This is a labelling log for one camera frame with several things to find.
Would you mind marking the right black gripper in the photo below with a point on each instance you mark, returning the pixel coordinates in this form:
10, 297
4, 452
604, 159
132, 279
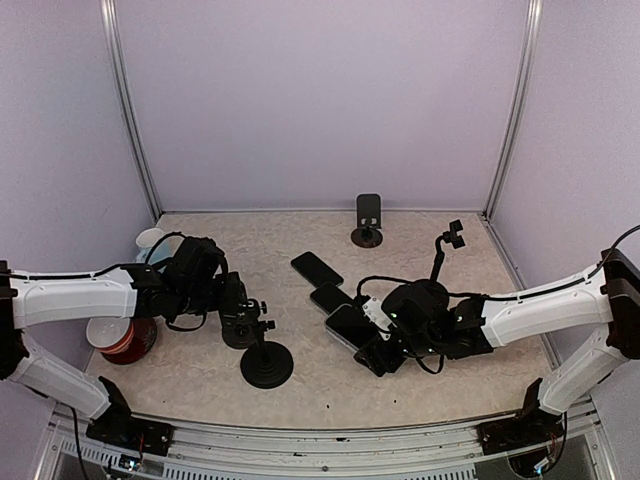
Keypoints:
378, 359

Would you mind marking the aluminium frame post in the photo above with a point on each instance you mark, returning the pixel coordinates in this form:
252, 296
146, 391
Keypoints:
516, 111
109, 18

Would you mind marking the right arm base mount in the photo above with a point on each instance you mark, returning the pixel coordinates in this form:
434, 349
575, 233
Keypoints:
513, 434

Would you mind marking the dark teal phone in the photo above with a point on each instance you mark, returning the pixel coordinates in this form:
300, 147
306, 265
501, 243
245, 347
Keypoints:
329, 297

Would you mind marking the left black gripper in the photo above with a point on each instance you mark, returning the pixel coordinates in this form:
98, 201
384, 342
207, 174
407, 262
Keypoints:
216, 308

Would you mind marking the top black phone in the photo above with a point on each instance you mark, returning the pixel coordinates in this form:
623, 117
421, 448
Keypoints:
315, 270

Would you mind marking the black clamp phone stand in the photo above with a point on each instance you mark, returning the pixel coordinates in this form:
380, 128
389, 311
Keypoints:
452, 236
264, 364

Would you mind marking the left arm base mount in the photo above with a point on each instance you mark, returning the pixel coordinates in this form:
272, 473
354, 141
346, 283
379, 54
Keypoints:
133, 433

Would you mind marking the light blue mug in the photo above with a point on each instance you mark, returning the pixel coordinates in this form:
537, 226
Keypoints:
146, 240

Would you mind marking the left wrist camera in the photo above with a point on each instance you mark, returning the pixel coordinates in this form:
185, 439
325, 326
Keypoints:
164, 265

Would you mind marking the white and red bowl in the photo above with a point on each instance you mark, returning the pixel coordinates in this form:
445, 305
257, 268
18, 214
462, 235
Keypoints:
110, 335

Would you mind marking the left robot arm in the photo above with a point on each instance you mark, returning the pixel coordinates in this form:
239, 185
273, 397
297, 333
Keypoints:
130, 290

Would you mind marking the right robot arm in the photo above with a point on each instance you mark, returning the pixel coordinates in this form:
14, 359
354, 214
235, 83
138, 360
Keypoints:
605, 296

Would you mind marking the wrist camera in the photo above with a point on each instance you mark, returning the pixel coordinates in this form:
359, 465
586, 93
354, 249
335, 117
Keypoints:
372, 322
164, 265

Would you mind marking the plate phone stand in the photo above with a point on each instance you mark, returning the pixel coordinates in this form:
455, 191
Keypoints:
236, 329
367, 233

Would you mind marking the front aluminium rail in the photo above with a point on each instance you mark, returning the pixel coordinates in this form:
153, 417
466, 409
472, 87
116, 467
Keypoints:
198, 450

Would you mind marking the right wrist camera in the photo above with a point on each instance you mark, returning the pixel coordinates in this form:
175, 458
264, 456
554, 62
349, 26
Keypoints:
372, 322

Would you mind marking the right aluminium frame post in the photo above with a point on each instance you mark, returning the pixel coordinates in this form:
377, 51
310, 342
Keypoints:
516, 111

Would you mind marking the left aluminium frame post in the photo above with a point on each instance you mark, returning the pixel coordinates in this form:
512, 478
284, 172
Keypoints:
109, 18

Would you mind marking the clear case phone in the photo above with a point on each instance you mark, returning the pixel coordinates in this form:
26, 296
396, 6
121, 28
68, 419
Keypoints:
351, 327

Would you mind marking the dark red saucer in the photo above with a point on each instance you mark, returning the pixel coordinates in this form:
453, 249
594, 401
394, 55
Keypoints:
143, 338

